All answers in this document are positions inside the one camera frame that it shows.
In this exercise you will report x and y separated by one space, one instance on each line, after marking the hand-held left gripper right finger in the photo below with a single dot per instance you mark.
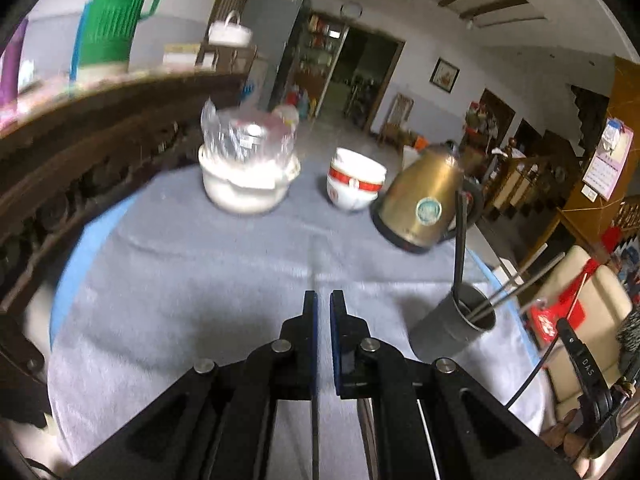
334 350

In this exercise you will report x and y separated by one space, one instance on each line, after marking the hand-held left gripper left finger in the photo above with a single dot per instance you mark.
314 340

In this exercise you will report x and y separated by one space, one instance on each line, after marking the slim dark wooden chopstick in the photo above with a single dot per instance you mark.
371 440
315 435

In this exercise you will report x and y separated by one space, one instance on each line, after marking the grey metal chopstick holder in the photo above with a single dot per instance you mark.
440 330

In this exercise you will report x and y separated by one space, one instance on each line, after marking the person's right hand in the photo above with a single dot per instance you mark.
562 432

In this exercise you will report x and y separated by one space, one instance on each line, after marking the dark patterned cloth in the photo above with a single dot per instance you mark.
630 332

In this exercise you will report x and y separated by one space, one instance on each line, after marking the red plastic child chair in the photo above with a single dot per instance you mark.
550 320

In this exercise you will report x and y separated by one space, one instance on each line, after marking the beige armchair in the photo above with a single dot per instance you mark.
600 300

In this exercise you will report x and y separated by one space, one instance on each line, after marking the grey table cloth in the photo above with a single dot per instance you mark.
210 270

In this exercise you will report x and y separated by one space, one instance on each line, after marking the small white stool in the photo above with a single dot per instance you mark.
505 267

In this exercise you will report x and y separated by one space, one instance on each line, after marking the red banded white bowl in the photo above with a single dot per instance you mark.
352 182

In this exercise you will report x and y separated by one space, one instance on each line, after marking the white plastic pot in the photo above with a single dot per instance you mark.
245 190

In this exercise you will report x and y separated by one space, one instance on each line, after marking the bronze electric kettle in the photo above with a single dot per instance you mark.
425 195

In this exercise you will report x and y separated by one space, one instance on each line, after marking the wooden stair railing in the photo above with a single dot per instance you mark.
525 180

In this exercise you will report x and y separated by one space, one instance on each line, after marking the wooden dining chair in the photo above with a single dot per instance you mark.
398 115

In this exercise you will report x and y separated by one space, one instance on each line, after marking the blue table cloth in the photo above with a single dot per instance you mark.
80 260

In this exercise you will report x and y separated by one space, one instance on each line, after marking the carved dark wooden sideboard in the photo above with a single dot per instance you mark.
75 170

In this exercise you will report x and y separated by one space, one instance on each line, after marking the grey refrigerator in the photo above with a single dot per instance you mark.
275 45

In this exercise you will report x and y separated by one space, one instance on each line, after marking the colourful sideboard mat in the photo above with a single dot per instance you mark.
35 100

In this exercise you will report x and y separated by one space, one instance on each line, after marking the blue thermos flask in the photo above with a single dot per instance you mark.
77 45

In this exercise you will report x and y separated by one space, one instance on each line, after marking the green thermos flask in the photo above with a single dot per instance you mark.
115 15

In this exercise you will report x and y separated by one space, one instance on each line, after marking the purple bottle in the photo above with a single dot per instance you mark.
12 65

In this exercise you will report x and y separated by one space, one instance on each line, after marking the pink wall calendar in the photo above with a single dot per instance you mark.
607 160

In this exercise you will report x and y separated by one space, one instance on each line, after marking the framed wall picture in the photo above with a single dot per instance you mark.
444 75

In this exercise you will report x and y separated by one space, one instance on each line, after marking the round wall clock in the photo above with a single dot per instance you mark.
351 10

